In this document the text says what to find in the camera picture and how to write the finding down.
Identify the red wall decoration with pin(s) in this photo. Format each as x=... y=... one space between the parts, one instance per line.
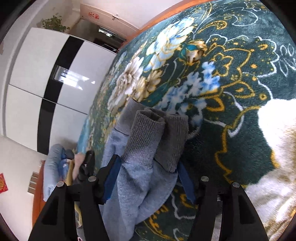
x=3 y=186

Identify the white and black wardrobe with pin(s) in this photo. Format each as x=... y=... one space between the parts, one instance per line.
x=51 y=87

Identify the beige pink knit garment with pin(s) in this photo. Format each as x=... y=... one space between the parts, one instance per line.
x=78 y=160

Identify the pink room door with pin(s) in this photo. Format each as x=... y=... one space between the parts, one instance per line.
x=106 y=20

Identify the grey-blue knit sweater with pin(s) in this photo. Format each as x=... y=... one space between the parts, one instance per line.
x=150 y=143

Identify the dark navy garment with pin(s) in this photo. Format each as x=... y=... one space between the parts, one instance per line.
x=67 y=154

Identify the mustard yellow fuzzy garment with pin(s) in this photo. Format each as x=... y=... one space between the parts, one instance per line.
x=69 y=177

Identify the folded floral patterned bedding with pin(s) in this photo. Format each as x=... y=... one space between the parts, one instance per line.
x=63 y=168

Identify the orange wooden bed frame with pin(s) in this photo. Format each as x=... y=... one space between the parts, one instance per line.
x=38 y=202

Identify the teal floral bed blanket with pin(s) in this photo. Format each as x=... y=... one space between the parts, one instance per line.
x=229 y=66

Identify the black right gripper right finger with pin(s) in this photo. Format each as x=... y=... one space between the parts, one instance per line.
x=225 y=210

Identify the folded light blue quilt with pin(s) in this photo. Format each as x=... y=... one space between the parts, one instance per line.
x=51 y=172

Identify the green potted plant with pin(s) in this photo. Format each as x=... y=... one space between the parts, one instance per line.
x=54 y=23

